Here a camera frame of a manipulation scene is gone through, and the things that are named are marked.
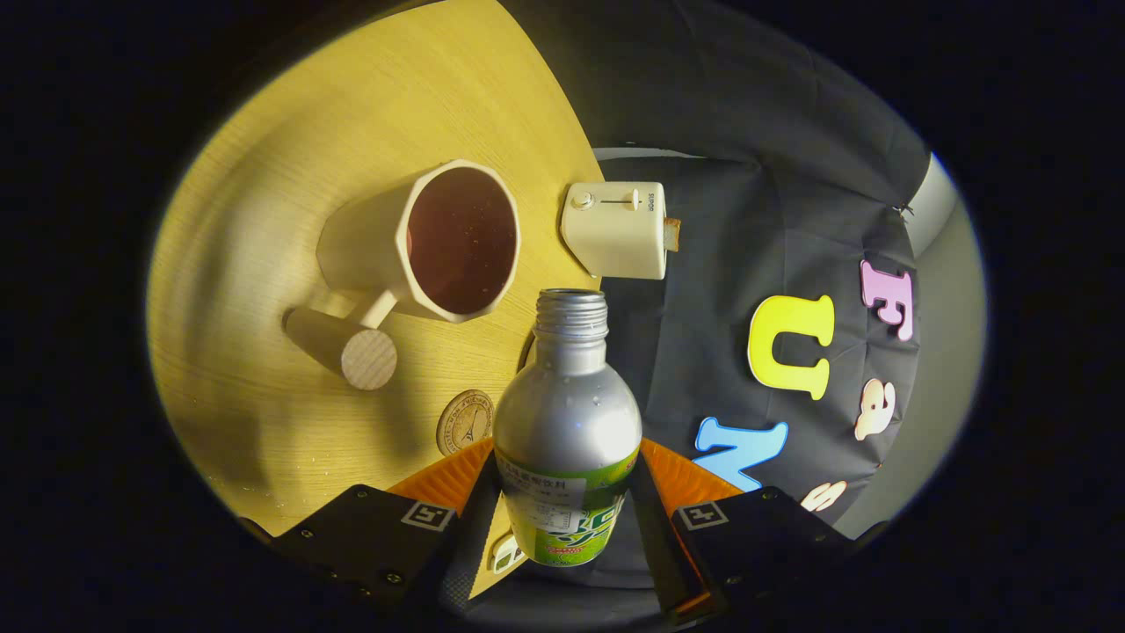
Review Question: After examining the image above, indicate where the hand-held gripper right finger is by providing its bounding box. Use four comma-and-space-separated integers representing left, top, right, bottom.
627, 437, 889, 627

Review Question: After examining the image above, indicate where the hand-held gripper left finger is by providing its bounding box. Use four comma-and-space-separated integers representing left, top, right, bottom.
264, 437, 504, 621

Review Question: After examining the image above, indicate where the round wooden coaster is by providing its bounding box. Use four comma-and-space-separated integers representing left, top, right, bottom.
436, 389, 497, 457

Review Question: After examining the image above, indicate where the silver bottle with green label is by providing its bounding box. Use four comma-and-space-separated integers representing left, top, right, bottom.
492, 288, 643, 569

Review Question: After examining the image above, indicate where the cream cup with wooden handle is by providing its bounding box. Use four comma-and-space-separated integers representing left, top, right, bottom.
283, 159, 523, 392

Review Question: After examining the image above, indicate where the cream toaster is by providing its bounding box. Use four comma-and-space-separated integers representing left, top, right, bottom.
560, 181, 671, 281

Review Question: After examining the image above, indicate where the wooden table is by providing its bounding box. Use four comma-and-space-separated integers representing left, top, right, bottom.
145, 0, 609, 600

